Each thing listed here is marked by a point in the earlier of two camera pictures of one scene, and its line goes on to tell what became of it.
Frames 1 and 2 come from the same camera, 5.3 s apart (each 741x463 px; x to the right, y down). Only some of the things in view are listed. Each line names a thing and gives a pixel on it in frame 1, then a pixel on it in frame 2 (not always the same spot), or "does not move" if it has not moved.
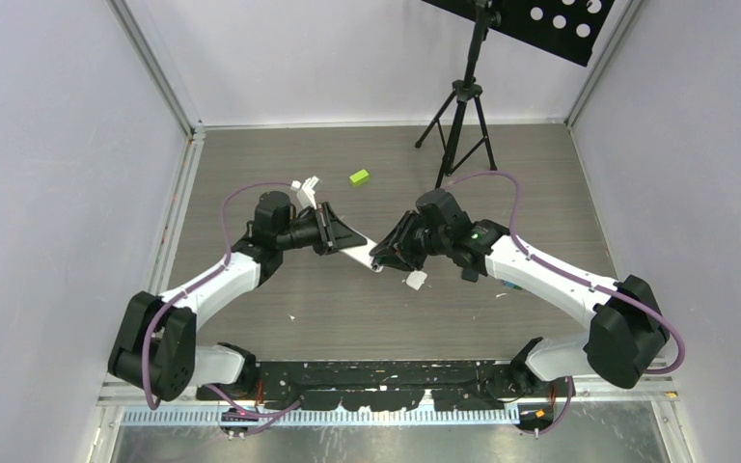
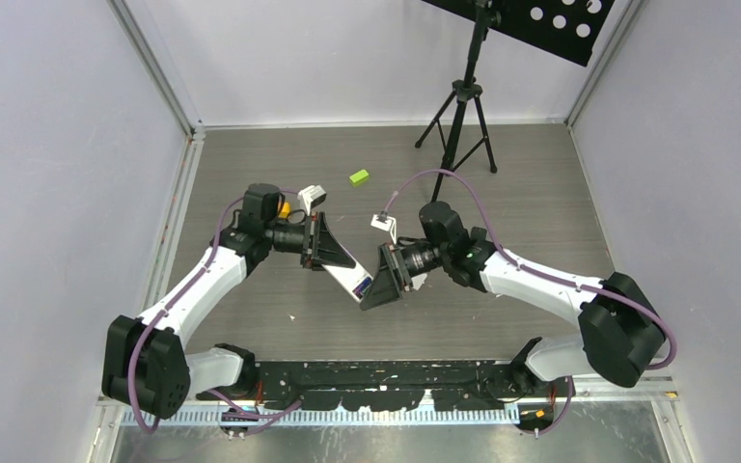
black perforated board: (571, 29) does not move
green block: (358, 177) does not move
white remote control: (361, 255) -> (348, 278)
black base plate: (342, 385) does not move
